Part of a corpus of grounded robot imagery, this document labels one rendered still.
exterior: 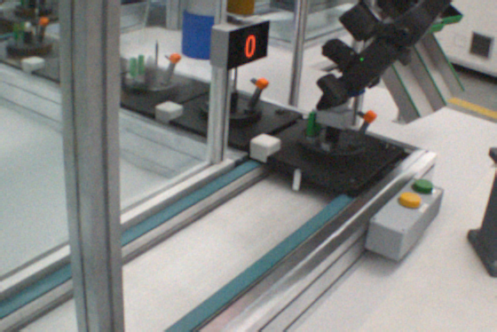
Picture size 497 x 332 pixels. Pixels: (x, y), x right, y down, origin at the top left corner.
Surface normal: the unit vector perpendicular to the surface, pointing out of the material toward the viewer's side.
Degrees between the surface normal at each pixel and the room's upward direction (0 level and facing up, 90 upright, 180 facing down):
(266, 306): 0
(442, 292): 0
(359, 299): 0
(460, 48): 90
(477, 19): 90
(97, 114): 90
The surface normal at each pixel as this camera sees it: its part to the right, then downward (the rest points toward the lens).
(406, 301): 0.07, -0.90
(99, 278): 0.81, 0.31
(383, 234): -0.58, 0.33
